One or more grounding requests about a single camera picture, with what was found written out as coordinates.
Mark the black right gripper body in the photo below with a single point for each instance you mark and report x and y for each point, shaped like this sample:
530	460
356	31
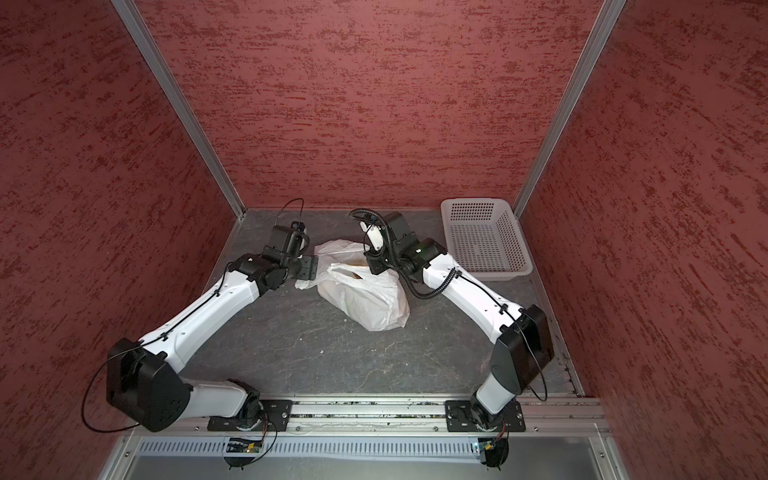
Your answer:
381	259

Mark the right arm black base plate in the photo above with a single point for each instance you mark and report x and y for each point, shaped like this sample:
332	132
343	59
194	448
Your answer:
470	416

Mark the aluminium front mounting rail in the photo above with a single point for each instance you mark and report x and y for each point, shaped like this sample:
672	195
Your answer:
424	415

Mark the aluminium corner post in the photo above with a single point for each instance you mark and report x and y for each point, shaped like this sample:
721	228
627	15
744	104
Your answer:
131	18
600	32

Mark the white slotted cable duct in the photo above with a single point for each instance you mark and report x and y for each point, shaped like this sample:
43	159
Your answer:
448	449

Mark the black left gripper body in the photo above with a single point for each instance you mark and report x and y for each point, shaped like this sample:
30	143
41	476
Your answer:
301	268

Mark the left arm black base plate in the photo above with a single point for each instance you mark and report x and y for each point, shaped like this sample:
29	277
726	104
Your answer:
269	415

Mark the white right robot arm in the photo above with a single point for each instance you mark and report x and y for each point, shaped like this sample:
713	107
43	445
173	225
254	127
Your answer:
520	336

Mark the white plastic bag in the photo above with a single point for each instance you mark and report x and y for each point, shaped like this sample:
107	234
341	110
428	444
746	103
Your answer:
343	278

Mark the aluminium left corner post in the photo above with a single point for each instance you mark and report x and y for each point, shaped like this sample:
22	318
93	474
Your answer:
131	18

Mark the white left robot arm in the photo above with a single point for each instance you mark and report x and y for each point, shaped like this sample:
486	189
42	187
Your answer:
144	379

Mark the white perforated plastic basket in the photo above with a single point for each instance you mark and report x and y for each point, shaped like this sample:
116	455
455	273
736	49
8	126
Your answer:
484	237

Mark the aluminium right corner post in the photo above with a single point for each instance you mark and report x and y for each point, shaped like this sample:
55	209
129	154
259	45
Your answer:
600	32

